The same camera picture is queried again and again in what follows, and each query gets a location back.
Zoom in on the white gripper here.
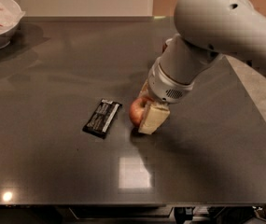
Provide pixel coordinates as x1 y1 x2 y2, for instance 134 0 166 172
138 58 194 134

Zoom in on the red apple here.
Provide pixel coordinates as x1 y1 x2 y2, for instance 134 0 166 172
129 96 151 127

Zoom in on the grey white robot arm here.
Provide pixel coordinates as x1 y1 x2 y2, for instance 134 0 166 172
138 0 266 134

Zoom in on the black rxbar chocolate wrapper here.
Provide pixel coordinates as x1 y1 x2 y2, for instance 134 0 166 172
82 99 122 139

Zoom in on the red soda can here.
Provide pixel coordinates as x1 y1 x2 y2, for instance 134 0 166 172
162 43 168 53

